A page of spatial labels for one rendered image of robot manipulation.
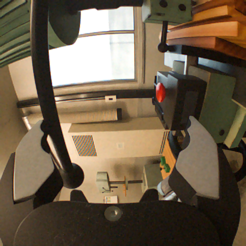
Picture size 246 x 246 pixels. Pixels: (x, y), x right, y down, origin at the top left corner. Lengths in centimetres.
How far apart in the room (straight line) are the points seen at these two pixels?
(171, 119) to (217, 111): 8
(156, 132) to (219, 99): 147
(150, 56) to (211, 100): 139
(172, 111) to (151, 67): 141
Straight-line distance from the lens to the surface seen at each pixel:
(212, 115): 22
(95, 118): 162
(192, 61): 24
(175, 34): 26
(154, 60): 158
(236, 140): 29
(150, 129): 161
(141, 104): 172
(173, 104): 18
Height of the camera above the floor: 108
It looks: level
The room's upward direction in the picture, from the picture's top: 92 degrees counter-clockwise
